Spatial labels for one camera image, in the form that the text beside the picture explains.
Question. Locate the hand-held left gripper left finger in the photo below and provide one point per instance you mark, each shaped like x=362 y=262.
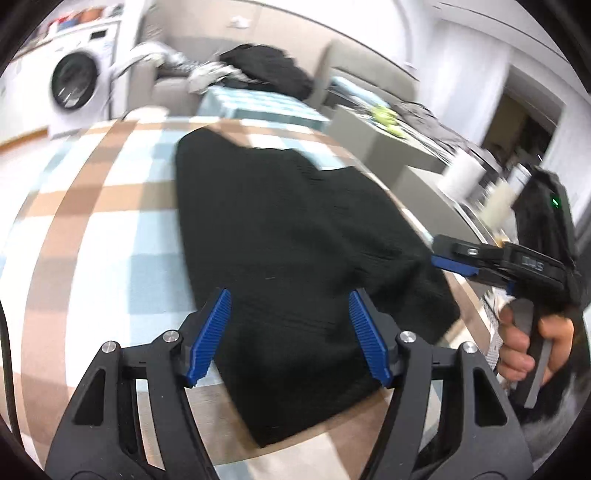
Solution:
x=210 y=337

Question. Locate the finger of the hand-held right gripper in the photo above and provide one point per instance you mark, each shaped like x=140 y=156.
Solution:
x=455 y=266
x=461 y=249

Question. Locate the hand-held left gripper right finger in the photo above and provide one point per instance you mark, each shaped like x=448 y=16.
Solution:
x=369 y=337

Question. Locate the black knit sweater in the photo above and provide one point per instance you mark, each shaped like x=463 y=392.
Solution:
x=286 y=240

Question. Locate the person's right forearm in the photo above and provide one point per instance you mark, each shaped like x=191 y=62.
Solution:
x=570 y=392

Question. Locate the person's right hand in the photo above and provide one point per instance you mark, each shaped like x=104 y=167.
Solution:
x=512 y=344

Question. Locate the white paper roll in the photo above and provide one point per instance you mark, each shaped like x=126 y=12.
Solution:
x=464 y=177

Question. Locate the grey crumpled cloth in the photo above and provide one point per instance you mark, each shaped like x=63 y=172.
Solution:
x=434 y=127

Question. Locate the grey storage box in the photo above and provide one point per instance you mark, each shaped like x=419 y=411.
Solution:
x=369 y=147

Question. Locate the green plastic toy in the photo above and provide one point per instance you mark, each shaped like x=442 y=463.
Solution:
x=385 y=121

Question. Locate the plaid blue brown blanket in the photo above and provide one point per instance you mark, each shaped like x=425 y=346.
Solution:
x=92 y=230

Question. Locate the grey sofa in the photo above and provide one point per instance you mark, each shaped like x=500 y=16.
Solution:
x=171 y=97

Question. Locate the black jacket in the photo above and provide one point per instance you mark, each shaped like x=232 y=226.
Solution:
x=272 y=69

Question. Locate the white grey garment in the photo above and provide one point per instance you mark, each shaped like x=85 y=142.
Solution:
x=210 y=74

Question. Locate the white washing machine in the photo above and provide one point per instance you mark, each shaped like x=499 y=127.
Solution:
x=78 y=87

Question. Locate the light blue cloth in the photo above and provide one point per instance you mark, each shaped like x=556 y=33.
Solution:
x=154 y=53

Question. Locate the white wooden cabinet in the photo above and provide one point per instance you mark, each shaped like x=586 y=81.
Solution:
x=21 y=97

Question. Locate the white wall socket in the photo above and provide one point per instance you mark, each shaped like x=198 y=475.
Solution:
x=238 y=21

